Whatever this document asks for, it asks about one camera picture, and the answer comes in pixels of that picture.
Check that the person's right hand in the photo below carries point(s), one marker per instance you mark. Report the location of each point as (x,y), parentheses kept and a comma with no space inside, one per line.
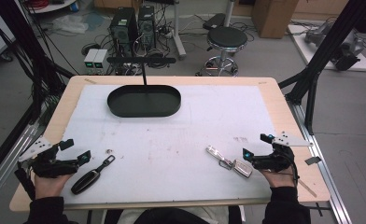
(279,179)

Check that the black metal frame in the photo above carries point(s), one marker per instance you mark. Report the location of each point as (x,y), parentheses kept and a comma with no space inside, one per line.
(322,62)
(25,56)

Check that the black oval tray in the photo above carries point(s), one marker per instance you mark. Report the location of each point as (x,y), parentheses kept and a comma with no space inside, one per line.
(144,101)

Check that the black T-shaped stand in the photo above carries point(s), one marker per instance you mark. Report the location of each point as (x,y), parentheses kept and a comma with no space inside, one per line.
(142,63)

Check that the white platform board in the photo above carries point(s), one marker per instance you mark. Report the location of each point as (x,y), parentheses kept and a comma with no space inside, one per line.
(330,49)

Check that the black car key fob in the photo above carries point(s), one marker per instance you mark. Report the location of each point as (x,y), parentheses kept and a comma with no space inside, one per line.
(87,180)

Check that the white table mat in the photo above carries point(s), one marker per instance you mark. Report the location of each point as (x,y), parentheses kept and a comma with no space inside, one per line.
(165,146)

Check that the grey tape piece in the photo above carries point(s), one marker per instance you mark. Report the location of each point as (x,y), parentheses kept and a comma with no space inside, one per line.
(312,160)

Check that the black computer tower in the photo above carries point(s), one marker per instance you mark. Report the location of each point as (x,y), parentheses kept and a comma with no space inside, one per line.
(147,26)
(123,31)

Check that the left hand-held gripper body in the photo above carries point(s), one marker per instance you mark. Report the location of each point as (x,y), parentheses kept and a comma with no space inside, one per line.
(49,161)

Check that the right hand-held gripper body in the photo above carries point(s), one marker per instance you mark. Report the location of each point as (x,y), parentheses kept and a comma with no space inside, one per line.
(277,155)

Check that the grey robot device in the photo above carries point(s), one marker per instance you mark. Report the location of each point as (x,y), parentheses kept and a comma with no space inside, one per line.
(336,43)

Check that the person's lap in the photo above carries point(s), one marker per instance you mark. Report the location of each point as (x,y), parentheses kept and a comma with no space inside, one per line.
(175,215)

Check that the person's left hand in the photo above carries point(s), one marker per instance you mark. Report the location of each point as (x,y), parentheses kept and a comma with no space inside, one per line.
(49,185)

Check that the white power supply unit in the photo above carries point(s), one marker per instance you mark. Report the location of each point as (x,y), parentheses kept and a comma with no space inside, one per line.
(90,59)
(99,59)

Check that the cardboard box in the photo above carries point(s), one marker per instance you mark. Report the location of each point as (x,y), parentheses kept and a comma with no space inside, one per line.
(273,17)

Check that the black round stool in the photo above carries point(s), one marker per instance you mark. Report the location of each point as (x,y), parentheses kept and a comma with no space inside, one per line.
(225,46)

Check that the silver metal key bunch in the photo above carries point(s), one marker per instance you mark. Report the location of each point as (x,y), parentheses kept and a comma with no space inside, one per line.
(231,162)

